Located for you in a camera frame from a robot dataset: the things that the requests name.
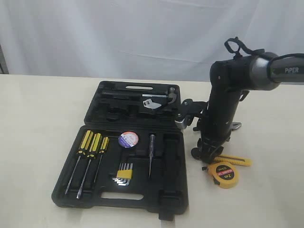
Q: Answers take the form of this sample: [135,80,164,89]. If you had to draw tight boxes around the yellow black utility knife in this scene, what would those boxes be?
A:
[214,155,252,167]

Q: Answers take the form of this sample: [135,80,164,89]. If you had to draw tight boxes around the large yellow black screwdriver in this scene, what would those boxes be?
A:
[65,130,93,195]

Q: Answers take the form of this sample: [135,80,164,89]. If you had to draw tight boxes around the small yellow black screwdriver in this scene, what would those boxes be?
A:
[94,137,109,183]

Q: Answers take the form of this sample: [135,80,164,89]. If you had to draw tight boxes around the black plastic tool case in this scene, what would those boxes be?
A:
[51,81,188,221]

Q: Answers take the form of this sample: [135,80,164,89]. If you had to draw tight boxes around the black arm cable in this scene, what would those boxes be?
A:
[224,37,304,72]

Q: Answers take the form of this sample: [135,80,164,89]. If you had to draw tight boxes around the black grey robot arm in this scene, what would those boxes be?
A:
[191,52,304,164]

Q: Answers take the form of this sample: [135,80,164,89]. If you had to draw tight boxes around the black PVC electrical tape roll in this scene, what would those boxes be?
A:
[118,131,139,148]

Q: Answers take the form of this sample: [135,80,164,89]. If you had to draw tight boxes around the white backdrop curtain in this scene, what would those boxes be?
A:
[0,0,304,81]

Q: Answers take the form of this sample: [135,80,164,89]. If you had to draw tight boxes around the hex key set yellow holder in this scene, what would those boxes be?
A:
[112,163,133,186]

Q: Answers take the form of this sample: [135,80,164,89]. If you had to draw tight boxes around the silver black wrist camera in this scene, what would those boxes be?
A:
[175,99,208,130]

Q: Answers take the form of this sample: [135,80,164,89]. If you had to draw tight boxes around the yellow tape measure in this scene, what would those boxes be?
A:
[201,162,239,189]

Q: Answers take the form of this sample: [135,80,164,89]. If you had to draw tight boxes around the silver claw hammer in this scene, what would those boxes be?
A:
[102,87,178,106]

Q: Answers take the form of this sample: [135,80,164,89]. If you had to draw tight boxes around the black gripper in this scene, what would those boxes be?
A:
[191,133,231,164]

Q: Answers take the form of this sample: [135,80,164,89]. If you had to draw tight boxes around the orange black handled pliers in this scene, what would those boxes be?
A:
[193,121,242,132]

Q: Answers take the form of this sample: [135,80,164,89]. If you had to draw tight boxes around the middle yellow black screwdriver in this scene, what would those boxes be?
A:
[76,133,102,200]

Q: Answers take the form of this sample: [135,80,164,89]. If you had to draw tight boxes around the silver adjustable wrench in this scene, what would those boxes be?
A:
[142,98,163,110]

